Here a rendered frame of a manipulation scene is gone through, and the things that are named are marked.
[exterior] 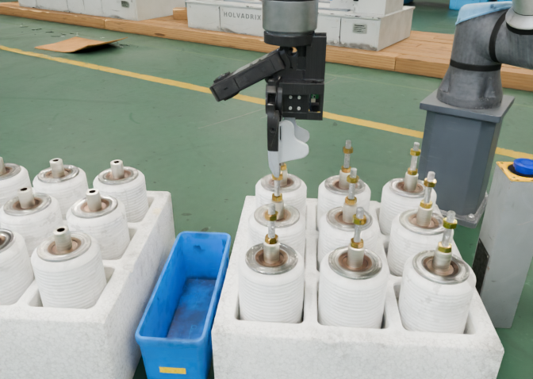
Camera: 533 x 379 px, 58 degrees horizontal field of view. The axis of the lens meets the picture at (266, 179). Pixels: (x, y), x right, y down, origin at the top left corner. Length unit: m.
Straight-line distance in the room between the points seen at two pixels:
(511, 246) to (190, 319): 0.60
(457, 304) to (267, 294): 0.25
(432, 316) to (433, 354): 0.05
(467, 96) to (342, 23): 1.80
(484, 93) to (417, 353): 0.72
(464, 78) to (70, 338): 0.98
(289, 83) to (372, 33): 2.23
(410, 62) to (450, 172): 1.52
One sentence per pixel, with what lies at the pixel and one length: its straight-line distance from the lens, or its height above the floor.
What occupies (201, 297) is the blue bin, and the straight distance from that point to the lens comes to 1.02.
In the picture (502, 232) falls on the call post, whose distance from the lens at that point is 0.91.
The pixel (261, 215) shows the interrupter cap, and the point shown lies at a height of 0.25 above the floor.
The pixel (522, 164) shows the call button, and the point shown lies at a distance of 0.89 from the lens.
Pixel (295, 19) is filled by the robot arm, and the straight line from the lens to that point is 0.65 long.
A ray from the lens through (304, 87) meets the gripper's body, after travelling 0.67.
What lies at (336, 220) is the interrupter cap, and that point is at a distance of 0.78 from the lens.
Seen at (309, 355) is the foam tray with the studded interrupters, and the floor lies 0.15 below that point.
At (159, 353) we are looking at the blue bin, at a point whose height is 0.09.
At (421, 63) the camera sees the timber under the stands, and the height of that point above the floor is 0.06.
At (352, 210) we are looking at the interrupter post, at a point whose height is 0.27.
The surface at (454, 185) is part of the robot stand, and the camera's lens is 1.30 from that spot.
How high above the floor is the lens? 0.66
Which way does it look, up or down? 27 degrees down
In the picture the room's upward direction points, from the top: straight up
